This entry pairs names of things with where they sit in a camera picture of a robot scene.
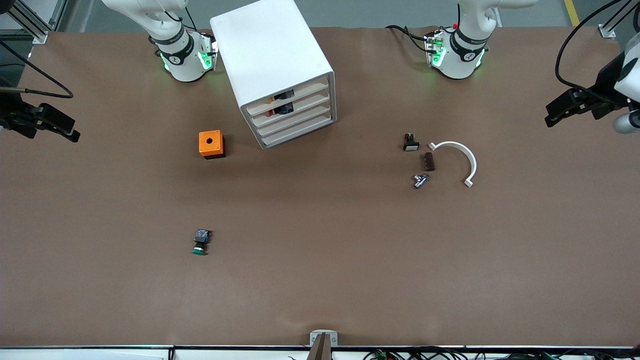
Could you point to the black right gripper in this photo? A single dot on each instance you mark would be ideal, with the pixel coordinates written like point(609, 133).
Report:
point(11, 116)

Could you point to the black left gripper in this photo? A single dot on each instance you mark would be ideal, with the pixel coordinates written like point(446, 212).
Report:
point(605, 81)

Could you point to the red push button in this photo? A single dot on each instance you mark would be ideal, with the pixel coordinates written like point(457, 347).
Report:
point(282, 109)

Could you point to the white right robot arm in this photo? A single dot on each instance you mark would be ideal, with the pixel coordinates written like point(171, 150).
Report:
point(182, 60)

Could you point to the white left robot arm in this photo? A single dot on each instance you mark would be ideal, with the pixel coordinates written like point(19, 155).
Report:
point(465, 55)

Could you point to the green push button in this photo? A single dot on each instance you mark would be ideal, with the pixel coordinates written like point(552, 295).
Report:
point(201, 241)

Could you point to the brown terminal block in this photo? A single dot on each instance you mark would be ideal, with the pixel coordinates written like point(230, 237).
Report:
point(429, 162)

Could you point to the black orange electrical component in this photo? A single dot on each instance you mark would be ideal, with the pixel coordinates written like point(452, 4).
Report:
point(284, 94)

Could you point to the aluminium frame post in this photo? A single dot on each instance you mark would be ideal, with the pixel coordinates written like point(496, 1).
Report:
point(606, 31)
point(39, 34)

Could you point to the white curved plastic bracket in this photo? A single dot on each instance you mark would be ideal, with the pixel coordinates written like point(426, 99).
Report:
point(462, 148)

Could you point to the orange button enclosure box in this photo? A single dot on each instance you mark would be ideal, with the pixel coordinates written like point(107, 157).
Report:
point(210, 142)

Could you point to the black switch with white cap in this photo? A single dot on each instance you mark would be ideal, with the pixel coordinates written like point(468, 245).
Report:
point(411, 145)

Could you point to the metal key switch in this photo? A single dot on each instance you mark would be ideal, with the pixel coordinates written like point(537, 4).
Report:
point(420, 181)

